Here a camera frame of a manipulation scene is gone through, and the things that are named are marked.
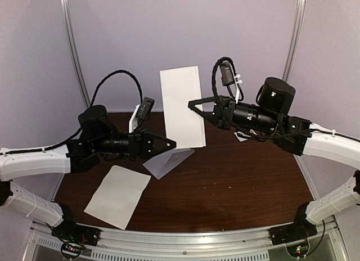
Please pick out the white envelope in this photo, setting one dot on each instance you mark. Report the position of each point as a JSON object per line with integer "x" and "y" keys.
{"x": 162, "y": 164}

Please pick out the circuit board with leds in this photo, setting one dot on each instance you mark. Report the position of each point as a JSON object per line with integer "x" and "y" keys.
{"x": 298, "y": 251}
{"x": 71, "y": 250}

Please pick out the left circuit board with leds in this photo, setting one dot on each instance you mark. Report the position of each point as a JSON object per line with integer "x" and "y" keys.
{"x": 71, "y": 250}

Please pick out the white paper sheet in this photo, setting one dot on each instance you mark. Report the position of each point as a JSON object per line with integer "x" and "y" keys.
{"x": 116, "y": 198}

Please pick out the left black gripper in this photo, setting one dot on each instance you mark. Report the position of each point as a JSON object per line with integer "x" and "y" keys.
{"x": 140, "y": 144}

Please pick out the white letter paper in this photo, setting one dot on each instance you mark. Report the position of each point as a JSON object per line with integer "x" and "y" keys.
{"x": 178, "y": 87}

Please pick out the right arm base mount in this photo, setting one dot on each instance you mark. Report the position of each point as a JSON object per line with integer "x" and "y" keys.
{"x": 291, "y": 233}

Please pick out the sticker sheet with round stickers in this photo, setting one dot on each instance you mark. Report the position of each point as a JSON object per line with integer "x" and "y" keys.
{"x": 242, "y": 136}

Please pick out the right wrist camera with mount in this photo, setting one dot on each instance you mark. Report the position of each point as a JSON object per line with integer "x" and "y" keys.
{"x": 232, "y": 81}

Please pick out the front aluminium rail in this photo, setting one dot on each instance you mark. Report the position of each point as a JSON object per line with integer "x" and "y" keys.
{"x": 245, "y": 244}

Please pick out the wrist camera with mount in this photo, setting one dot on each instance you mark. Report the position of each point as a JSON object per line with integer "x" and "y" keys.
{"x": 232, "y": 81}
{"x": 141, "y": 114}

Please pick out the right circuit board with leds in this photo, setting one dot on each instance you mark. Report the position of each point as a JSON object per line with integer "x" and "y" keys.
{"x": 298, "y": 251}

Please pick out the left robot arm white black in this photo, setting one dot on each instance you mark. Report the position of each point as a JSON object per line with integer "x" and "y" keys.
{"x": 98, "y": 137}

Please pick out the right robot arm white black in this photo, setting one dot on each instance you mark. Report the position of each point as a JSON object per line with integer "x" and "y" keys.
{"x": 269, "y": 120}

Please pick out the aluminium frame post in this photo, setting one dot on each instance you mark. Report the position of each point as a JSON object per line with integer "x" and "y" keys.
{"x": 294, "y": 39}
{"x": 71, "y": 41}

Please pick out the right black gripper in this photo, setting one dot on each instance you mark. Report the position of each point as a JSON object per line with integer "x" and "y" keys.
{"x": 223, "y": 122}

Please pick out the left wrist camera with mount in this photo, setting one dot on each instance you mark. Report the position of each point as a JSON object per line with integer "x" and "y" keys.
{"x": 141, "y": 114}

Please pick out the right aluminium frame post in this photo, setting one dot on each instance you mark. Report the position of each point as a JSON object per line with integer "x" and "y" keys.
{"x": 294, "y": 39}

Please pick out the left aluminium frame post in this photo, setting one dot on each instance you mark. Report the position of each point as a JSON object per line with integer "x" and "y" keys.
{"x": 71, "y": 41}

